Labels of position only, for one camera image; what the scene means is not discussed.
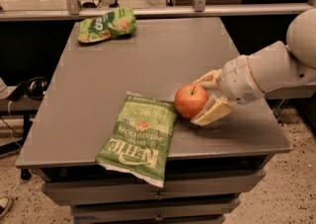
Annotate white cable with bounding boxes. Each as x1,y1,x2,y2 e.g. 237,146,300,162
6,100,23,150

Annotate green crumpled snack bag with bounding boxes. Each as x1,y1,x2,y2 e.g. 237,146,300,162
78,7,136,43

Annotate black headphones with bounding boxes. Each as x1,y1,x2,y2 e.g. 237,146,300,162
8,77,48,102

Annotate red apple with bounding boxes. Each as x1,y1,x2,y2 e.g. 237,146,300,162
174,84,208,118

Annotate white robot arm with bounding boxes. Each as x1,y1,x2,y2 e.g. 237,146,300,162
191,8,316,126

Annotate white sneaker shoe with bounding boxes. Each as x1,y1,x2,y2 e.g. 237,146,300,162
0,196,14,220

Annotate green jalapeno Kettle chip bag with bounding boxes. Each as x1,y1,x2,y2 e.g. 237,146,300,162
95,93,178,187

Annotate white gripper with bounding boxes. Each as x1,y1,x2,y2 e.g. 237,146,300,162
191,55,264,126

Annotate grey drawer cabinet table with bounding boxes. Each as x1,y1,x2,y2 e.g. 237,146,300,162
17,18,290,224

